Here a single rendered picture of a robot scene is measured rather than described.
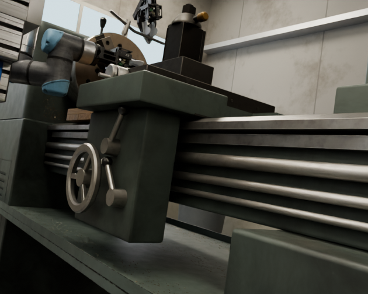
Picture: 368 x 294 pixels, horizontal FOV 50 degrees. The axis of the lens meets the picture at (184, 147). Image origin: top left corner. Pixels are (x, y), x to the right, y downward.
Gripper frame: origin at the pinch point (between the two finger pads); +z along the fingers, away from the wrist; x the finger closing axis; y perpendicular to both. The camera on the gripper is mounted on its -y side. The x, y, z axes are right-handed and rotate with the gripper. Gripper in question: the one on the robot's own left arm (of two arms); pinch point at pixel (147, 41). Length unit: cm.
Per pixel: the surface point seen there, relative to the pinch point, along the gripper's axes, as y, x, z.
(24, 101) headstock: -7, -52, 24
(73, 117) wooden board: 24, -45, 31
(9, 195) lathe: -5, -60, 58
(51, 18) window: -263, 55, -71
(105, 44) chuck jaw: 14.8, -27.7, 5.3
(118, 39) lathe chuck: 10.8, -19.9, 2.4
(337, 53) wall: -73, 268, -18
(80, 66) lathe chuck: 10.8, -36.0, 13.2
